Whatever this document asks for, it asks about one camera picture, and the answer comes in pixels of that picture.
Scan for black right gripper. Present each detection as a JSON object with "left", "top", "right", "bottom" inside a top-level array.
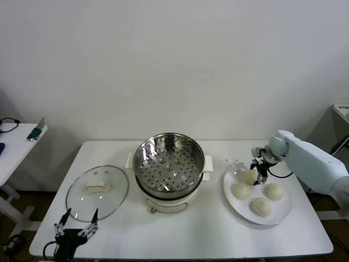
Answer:
[{"left": 250, "top": 153, "right": 278, "bottom": 187}]

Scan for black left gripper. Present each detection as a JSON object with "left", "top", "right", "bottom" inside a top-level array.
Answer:
[{"left": 53, "top": 207, "right": 99, "bottom": 260}]

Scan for white steamed baozi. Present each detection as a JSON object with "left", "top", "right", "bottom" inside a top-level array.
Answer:
[
  {"left": 249, "top": 198, "right": 273, "bottom": 218},
  {"left": 231, "top": 182, "right": 251, "bottom": 200},
  {"left": 243, "top": 170, "right": 260, "bottom": 186},
  {"left": 262, "top": 183, "right": 284, "bottom": 201}
]

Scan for round glass pot lid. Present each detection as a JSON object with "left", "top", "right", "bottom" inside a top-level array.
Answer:
[{"left": 65, "top": 165, "right": 129, "bottom": 223}]

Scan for perforated steel steamer basket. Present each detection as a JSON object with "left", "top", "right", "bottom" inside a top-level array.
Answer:
[{"left": 133, "top": 133, "right": 206, "bottom": 193}]

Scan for round white plate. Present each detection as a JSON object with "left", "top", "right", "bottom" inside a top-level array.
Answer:
[{"left": 222, "top": 161, "right": 294, "bottom": 226}]

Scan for white side table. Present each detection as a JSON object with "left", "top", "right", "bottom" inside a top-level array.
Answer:
[{"left": 0, "top": 123, "right": 49, "bottom": 233}]

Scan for white cabinet with labels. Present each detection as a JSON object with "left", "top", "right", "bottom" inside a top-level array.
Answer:
[{"left": 332, "top": 103, "right": 349, "bottom": 130}]

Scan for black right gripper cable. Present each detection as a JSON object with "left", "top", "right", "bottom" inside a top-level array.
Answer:
[{"left": 266, "top": 160, "right": 294, "bottom": 180}]

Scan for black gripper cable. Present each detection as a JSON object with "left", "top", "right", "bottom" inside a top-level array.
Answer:
[
  {"left": 42, "top": 240, "right": 59, "bottom": 260},
  {"left": 266, "top": 160, "right": 294, "bottom": 180}
]

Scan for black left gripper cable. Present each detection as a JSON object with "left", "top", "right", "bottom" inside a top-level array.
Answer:
[{"left": 42, "top": 240, "right": 59, "bottom": 260}]

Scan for tangled floor cables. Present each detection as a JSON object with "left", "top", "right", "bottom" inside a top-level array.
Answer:
[{"left": 0, "top": 234, "right": 28, "bottom": 257}]

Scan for green handled metal scraper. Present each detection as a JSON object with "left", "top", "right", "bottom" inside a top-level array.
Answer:
[{"left": 26, "top": 117, "right": 46, "bottom": 142}]

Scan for thin black cable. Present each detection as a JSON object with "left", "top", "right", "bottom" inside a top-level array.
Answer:
[{"left": 0, "top": 117, "right": 20, "bottom": 134}]

